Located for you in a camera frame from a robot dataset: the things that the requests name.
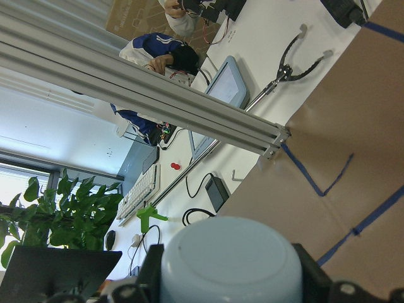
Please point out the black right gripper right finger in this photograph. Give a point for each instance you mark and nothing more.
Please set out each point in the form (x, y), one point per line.
(317, 286)

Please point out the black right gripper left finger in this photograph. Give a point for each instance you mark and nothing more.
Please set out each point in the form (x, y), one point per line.
(146, 286)

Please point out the light blue plastic cup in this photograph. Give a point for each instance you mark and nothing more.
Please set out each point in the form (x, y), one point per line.
(230, 259)

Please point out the white keyboard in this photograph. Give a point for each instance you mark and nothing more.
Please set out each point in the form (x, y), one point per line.
(145, 188)

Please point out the green potted plant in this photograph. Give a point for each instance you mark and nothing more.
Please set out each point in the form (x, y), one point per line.
(75, 215)

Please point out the black monitor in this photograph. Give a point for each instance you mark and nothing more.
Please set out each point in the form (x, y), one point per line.
(34, 274)

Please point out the black power adapter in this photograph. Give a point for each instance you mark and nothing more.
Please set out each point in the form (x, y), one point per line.
(217, 192)

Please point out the red small object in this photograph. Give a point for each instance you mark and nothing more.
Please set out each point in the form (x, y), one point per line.
(175, 166)

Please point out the person in white jacket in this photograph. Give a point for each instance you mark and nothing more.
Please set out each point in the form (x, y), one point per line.
(167, 56)

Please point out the aluminium frame post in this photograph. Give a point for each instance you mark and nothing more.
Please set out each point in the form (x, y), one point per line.
(29, 48)

